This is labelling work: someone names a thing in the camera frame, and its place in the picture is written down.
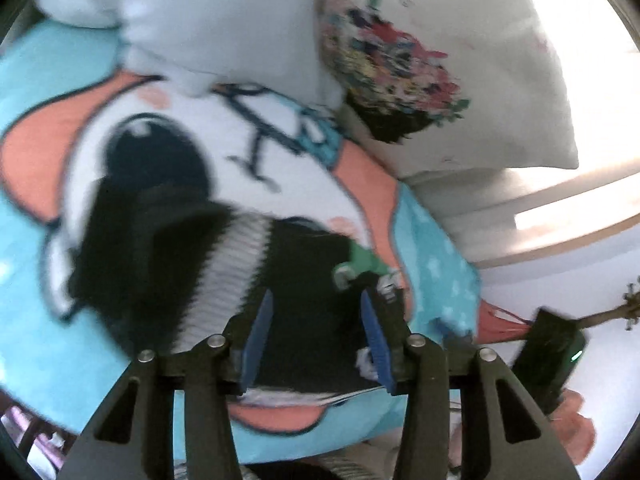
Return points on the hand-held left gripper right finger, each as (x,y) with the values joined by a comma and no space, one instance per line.
(378,350)

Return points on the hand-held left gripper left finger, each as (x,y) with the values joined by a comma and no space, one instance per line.
(257,345)

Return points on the black pants with white stripe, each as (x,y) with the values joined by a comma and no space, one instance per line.
(310,280)

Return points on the brown guitar neck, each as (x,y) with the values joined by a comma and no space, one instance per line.
(612,312)

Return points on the green white tag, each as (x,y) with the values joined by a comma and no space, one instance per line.
(362,265)

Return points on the cartoon printed blue blanket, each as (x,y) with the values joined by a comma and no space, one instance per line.
(60,260)

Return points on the floral printed white pillow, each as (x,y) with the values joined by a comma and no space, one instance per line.
(475,60)

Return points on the plain white pillow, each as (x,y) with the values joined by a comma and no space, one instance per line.
(215,20)

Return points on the white bed frame wooden trim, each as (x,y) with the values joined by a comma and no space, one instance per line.
(525,210)

